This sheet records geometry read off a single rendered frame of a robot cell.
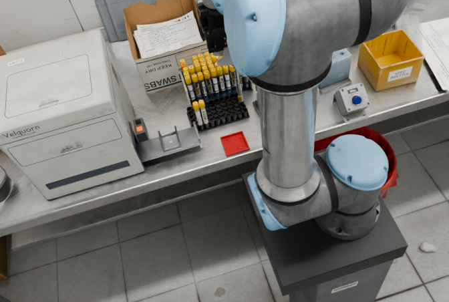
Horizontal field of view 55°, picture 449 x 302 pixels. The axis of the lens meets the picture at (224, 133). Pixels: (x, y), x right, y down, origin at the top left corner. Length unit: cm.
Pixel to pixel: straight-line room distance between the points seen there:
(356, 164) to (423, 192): 142
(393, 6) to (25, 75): 88
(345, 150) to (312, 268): 28
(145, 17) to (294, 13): 113
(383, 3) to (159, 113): 94
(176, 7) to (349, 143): 91
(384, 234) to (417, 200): 118
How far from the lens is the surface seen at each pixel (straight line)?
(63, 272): 222
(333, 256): 100
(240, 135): 124
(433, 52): 150
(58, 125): 106
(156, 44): 149
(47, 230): 201
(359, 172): 82
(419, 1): 172
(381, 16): 53
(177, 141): 121
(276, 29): 48
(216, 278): 199
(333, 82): 135
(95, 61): 112
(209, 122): 126
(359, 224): 97
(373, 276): 122
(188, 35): 150
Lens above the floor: 185
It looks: 51 degrees down
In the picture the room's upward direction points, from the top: 11 degrees counter-clockwise
